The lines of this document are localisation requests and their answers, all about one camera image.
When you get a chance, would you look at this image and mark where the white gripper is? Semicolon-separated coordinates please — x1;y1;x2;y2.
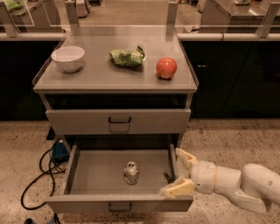
159;148;217;197

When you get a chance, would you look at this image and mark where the silver 7up can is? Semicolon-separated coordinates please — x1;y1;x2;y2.
124;161;139;186

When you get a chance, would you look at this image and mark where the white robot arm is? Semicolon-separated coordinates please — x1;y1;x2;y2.
159;148;280;214

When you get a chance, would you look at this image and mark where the closed grey top drawer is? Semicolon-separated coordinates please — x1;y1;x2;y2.
46;109;191;135

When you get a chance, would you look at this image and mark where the open grey middle drawer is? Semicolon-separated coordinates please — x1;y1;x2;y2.
47;144;193;214

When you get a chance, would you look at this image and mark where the grey drawer cabinet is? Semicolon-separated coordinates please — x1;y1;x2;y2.
34;26;198;148

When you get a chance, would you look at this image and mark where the background grey counter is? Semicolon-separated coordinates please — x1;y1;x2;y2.
199;0;280;33

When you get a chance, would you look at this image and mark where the red apple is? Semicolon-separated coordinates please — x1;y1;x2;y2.
156;57;177;80

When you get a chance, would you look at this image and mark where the blue power box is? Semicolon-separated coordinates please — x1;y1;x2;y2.
51;140;69;163

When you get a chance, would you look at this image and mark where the white ceramic bowl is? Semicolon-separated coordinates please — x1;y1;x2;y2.
51;46;85;73

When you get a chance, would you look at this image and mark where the black floor cable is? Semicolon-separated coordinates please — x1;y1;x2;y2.
20;139;67;211

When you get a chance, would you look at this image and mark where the white horizontal rail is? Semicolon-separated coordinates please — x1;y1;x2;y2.
0;31;280;42

